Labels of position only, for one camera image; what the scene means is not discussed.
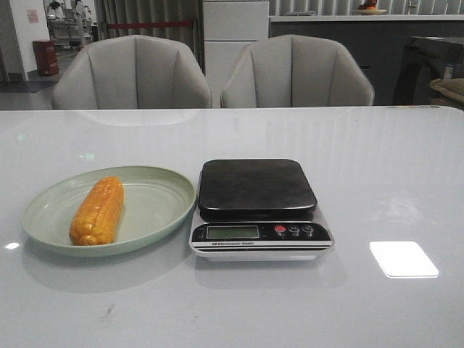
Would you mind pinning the red barrier tape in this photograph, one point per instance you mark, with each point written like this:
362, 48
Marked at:
149, 25

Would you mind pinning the grey upholstered chair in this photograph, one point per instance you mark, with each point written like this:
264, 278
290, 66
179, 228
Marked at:
296, 71
133, 72

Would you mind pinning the pink paper wall notice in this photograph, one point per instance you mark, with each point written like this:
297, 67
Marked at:
33, 17

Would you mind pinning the dark grey counter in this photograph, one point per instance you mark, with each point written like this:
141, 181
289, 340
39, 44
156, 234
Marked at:
376, 42

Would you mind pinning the white drawer cabinet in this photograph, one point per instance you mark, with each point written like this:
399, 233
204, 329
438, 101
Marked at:
229, 26

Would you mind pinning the fruit bowl on counter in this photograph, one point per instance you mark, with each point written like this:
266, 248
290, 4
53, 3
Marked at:
369, 7

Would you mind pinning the black electronic kitchen scale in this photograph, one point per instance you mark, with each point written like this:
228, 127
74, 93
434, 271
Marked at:
257, 210

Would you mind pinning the black appliance at right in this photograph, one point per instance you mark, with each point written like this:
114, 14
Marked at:
425, 59

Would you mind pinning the beige cushion at right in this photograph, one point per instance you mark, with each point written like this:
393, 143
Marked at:
447, 92

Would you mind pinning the orange corn cob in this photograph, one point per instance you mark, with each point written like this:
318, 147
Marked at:
96, 220

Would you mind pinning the light green round plate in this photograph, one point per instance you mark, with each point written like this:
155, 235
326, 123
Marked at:
156, 202

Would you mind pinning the red trash bin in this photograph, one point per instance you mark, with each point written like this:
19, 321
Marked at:
46, 59

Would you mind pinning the grey upholstered chair left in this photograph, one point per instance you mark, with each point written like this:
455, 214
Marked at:
133, 72

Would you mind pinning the grey upholstered chair right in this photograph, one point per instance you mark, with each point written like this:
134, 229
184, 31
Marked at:
296, 71

